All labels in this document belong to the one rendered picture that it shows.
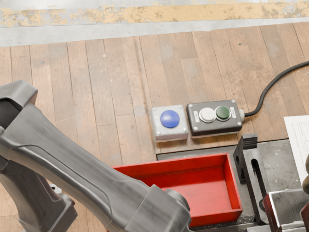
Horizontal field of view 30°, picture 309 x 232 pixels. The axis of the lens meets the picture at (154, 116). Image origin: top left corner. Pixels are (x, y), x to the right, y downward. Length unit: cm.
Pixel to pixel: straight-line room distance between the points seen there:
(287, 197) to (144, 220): 30
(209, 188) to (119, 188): 48
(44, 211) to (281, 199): 36
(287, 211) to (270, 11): 182
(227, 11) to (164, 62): 133
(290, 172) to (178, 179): 23
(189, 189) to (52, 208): 33
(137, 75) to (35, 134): 60
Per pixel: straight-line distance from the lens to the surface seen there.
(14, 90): 71
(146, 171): 112
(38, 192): 87
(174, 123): 116
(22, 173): 82
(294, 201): 91
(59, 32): 246
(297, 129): 126
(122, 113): 121
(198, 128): 117
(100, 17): 250
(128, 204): 68
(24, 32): 247
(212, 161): 114
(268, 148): 122
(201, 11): 257
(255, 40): 136
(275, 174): 120
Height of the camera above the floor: 195
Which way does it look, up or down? 60 degrees down
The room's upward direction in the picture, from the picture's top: 9 degrees clockwise
